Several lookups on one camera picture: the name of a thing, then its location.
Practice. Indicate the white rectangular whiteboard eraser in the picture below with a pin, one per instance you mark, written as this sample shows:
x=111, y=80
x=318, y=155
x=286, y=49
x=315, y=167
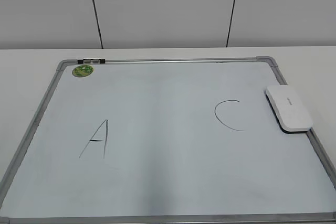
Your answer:
x=289, y=109

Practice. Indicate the black and grey marker clip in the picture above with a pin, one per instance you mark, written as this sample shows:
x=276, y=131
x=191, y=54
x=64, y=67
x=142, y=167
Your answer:
x=90, y=61

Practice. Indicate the white whiteboard with grey frame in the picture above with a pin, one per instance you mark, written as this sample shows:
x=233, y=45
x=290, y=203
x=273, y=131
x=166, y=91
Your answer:
x=166, y=141

